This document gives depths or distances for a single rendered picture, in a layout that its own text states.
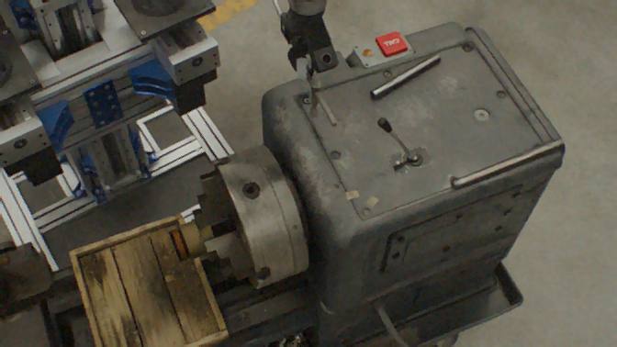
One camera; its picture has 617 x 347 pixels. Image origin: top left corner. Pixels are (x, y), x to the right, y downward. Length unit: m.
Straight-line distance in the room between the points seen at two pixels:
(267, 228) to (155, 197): 1.27
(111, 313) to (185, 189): 1.01
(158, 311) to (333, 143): 0.61
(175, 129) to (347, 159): 1.44
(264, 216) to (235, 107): 1.72
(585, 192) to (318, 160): 1.83
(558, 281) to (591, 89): 0.99
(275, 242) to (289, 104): 0.33
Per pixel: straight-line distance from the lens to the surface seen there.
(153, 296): 1.92
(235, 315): 1.90
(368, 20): 3.64
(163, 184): 2.87
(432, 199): 1.62
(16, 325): 1.88
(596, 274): 3.12
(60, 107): 2.10
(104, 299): 1.95
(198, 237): 1.71
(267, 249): 1.63
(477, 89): 1.81
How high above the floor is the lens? 2.63
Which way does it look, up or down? 58 degrees down
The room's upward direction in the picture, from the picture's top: 2 degrees clockwise
